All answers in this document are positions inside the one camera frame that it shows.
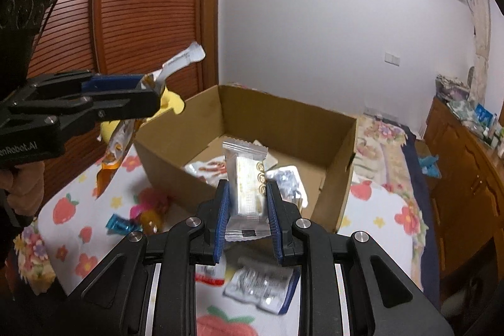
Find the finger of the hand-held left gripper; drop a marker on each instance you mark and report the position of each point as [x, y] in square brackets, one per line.
[118, 105]
[110, 83]

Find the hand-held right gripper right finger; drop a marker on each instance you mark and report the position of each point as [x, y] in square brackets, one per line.
[275, 225]

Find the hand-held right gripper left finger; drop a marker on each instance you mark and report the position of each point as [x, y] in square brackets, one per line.
[222, 222]

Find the long silver orange packet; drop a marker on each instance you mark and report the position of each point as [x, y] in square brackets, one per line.
[114, 147]

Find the clear packet with blue print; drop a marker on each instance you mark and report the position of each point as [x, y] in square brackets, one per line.
[289, 178]

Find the white cake packet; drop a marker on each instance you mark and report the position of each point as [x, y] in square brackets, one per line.
[246, 178]

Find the long silver chicken feet packet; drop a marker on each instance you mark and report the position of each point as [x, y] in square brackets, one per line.
[206, 167]

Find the brown cardboard box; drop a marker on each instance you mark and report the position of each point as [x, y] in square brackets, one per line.
[283, 123]

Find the person's left hand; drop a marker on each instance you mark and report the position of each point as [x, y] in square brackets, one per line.
[27, 190]

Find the yellow plush toy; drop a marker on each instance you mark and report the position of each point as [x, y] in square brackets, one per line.
[173, 103]

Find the red label packet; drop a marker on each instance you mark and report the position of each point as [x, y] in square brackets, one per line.
[208, 279]

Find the silver packet with navy edge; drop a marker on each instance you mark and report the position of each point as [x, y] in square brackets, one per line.
[260, 285]

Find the orange jelly cup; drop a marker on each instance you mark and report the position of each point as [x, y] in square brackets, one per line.
[151, 224]

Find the pink snack wrapper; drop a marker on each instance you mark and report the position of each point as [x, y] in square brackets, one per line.
[147, 200]

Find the strawberry printed bed sheet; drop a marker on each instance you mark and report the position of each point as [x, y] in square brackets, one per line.
[90, 202]

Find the blue wrapped candy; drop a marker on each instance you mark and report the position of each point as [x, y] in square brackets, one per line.
[118, 224]

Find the floral navy-edged quilt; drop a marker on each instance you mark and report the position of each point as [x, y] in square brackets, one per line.
[411, 170]

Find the blue plastic bag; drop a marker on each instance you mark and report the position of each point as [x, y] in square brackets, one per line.
[429, 164]

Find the wooden sideboard cabinet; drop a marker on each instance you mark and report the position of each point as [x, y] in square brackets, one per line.
[460, 178]

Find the floral cloth pile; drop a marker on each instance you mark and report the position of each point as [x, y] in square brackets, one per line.
[453, 88]

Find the blue white box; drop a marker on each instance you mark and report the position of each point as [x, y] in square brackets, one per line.
[484, 113]

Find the pale floral curtain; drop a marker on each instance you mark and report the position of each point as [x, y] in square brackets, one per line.
[482, 44]

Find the white wall switch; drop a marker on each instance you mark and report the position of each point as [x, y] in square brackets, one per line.
[392, 58]

